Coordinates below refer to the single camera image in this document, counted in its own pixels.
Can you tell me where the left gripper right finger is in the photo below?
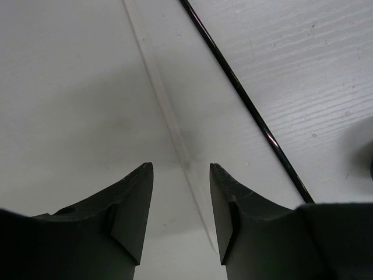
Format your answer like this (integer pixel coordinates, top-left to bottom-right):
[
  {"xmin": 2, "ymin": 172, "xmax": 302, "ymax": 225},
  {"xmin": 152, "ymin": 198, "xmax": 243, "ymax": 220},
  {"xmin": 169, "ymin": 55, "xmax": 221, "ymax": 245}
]
[{"xmin": 210, "ymin": 163, "xmax": 372, "ymax": 279}]

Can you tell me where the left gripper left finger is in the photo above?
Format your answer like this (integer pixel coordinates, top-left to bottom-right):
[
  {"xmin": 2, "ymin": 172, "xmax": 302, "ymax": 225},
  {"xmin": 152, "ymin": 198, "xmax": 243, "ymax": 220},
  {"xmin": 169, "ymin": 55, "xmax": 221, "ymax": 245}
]
[{"xmin": 1, "ymin": 163, "xmax": 154, "ymax": 279}]

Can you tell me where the white plastic chopstick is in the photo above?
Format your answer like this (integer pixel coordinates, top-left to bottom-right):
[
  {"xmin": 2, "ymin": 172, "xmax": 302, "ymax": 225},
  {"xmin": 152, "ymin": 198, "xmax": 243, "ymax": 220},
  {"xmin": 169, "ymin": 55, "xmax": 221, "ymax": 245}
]
[{"xmin": 123, "ymin": 1, "xmax": 219, "ymax": 253}]

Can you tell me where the black chopstick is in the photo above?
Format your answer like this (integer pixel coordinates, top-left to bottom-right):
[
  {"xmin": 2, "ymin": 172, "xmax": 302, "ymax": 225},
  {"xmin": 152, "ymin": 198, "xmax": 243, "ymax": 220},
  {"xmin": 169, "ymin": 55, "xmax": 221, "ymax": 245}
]
[{"xmin": 179, "ymin": 0, "xmax": 315, "ymax": 204}]

